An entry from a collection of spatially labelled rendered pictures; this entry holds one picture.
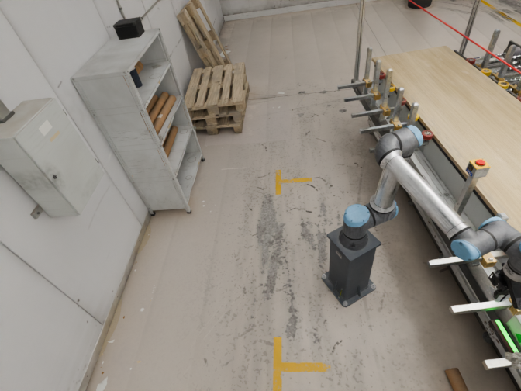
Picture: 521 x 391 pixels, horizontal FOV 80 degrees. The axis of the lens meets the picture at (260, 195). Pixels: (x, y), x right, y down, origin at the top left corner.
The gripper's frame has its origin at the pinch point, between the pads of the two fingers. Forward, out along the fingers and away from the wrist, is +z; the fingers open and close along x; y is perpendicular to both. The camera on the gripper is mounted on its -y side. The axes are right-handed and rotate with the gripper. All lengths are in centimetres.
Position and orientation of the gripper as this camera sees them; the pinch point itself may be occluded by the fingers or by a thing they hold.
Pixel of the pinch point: (498, 301)
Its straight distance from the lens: 173.8
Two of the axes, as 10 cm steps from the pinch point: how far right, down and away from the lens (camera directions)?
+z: 1.4, 6.9, 7.1
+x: -9.9, 1.6, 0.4
